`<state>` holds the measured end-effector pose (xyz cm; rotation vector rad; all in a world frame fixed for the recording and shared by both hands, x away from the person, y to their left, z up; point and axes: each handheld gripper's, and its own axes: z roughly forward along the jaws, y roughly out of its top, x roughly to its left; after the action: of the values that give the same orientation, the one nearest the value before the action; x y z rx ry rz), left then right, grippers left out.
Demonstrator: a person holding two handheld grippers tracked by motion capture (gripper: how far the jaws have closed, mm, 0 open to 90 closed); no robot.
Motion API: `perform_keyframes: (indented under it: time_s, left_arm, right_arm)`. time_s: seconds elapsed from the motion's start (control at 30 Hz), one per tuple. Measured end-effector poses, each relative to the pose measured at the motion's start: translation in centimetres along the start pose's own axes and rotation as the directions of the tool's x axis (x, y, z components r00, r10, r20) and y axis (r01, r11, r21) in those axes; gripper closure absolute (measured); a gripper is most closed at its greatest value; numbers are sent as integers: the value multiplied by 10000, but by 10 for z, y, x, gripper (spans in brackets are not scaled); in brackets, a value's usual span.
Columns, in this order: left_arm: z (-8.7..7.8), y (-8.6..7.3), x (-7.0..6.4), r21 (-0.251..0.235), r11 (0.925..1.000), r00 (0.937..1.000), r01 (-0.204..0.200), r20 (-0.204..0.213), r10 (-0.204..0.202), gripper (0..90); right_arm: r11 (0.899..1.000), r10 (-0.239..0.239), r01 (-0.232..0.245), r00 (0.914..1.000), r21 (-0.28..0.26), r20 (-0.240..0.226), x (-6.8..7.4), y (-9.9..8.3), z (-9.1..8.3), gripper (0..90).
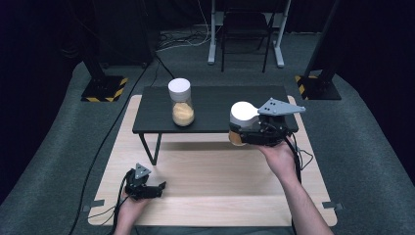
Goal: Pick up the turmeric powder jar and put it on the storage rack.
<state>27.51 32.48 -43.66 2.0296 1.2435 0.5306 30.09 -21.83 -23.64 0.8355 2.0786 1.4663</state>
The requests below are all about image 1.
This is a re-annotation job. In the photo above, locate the black stand with striped base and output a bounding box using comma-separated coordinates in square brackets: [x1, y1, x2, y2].
[80, 38, 129, 103]
[294, 0, 343, 102]

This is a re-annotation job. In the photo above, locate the jar of pale yellow granules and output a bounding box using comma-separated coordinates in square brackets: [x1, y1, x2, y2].
[167, 77, 196, 127]

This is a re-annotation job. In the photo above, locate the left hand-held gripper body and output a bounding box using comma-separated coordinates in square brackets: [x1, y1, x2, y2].
[124, 163, 158, 201]

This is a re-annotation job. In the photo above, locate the black chair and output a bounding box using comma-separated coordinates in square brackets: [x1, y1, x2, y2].
[207, 0, 292, 69]
[220, 0, 276, 73]

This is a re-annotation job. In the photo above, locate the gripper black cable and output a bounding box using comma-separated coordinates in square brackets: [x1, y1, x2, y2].
[87, 170, 131, 235]
[285, 131, 315, 235]

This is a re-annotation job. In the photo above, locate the tangle of floor cables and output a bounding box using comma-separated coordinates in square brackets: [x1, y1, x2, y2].
[156, 19, 213, 53]

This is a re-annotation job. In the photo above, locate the long black floor cable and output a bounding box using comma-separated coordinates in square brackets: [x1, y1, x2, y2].
[68, 65, 150, 235]

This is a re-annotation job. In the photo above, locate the black raised shelf with legs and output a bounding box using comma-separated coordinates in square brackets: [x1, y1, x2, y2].
[131, 85, 300, 166]

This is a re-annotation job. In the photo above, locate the person's right hand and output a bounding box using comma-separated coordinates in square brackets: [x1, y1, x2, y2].
[257, 140, 300, 185]

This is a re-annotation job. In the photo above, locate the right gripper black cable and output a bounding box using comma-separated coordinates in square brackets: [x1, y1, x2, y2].
[285, 131, 315, 235]

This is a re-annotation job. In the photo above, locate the short black floor cable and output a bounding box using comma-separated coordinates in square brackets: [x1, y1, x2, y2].
[155, 53, 176, 80]

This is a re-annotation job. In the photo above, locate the person's left hand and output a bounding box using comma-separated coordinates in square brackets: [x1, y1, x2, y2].
[115, 191, 152, 225]

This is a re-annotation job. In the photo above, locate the jar of orange-brown granules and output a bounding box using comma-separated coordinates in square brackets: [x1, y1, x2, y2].
[228, 101, 262, 147]

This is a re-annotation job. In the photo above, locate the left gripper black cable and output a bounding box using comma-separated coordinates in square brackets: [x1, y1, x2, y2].
[87, 170, 131, 235]

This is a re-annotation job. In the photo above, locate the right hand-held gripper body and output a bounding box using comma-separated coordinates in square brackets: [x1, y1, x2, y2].
[255, 97, 307, 147]

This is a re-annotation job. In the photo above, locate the grey tape strip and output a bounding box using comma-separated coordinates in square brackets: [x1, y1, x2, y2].
[82, 199, 106, 212]
[321, 201, 344, 211]

